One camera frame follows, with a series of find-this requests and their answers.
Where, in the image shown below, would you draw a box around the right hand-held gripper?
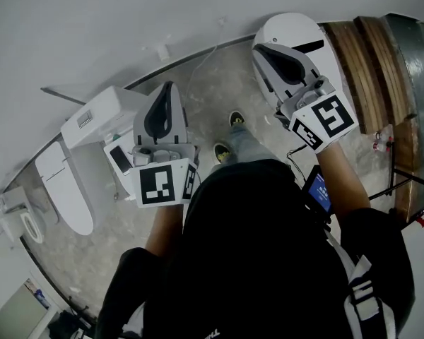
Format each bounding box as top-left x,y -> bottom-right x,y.
252,42 -> 358,154

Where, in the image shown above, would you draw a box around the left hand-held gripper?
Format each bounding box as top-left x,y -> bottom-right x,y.
129,81 -> 201,208

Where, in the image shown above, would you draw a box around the person's left forearm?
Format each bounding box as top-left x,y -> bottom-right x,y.
144,203 -> 184,257

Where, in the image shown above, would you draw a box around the person's right forearm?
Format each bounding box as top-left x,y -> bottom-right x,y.
316,141 -> 372,222

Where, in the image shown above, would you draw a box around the white oval toilet black strip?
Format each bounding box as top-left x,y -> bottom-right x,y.
251,11 -> 343,109

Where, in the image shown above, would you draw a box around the white toilet with square tank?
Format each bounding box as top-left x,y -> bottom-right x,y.
59,85 -> 144,201

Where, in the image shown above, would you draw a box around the white toilet with long lid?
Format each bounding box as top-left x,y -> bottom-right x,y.
34,140 -> 95,236

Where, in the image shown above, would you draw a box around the small white toilet open seat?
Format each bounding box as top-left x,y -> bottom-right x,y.
0,185 -> 47,245

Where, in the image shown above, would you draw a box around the black smartphone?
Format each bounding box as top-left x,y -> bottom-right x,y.
109,145 -> 131,176

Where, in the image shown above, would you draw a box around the person's right black yellow shoe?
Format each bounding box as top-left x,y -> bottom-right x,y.
228,109 -> 247,126

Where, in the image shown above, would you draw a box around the person's black yellow shoe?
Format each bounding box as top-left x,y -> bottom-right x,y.
228,109 -> 247,126
213,142 -> 232,164

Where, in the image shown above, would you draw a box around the person's left black yellow shoe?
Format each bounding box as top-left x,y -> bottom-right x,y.
213,142 -> 232,164

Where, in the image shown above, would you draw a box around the stack of wooden planks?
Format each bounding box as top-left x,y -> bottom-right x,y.
323,15 -> 416,136

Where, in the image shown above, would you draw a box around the person's grey trousers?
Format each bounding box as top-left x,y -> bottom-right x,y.
224,124 -> 282,167

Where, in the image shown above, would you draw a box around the long black rod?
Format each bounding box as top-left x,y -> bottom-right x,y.
40,87 -> 86,105

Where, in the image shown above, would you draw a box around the black device with blue screen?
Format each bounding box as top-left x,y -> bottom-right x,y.
301,165 -> 335,225

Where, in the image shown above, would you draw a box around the wooden board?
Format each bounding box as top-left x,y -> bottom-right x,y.
391,113 -> 424,222

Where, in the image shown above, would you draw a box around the black metal stand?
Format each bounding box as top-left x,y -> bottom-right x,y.
369,136 -> 424,229

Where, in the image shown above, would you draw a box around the person's black shirt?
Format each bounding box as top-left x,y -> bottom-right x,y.
97,159 -> 416,339

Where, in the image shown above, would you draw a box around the black bag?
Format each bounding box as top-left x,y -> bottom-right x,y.
49,309 -> 93,339

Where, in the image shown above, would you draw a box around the white cabinet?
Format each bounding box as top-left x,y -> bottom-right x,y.
0,277 -> 57,339

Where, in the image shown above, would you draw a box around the white cable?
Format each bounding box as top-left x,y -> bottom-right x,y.
182,23 -> 224,109

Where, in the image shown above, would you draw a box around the white and black bag strap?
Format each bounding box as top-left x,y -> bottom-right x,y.
326,231 -> 400,339

